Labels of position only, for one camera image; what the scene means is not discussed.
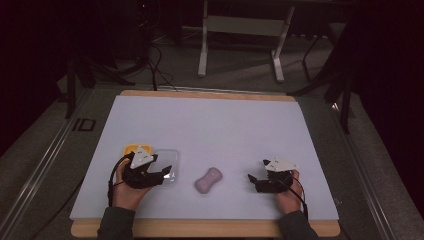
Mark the person's right hand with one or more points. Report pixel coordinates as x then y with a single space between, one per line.
287 201

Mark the light blue table mat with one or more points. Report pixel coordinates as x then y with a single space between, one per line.
213 133

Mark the white metal desk frame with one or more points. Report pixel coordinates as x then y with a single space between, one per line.
245 26

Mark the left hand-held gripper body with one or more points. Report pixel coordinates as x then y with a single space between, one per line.
139 159

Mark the yellow soap box base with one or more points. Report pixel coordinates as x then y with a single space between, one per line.
130 149

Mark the metal floor rail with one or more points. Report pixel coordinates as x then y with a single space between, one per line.
36 173
363 176

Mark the wooden table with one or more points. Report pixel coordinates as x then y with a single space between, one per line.
206 228

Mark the person's left hand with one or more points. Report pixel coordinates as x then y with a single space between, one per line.
128 196

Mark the black metal stand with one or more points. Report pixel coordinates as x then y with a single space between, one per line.
71 86
345 100

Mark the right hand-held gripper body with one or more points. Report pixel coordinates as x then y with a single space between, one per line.
276 175

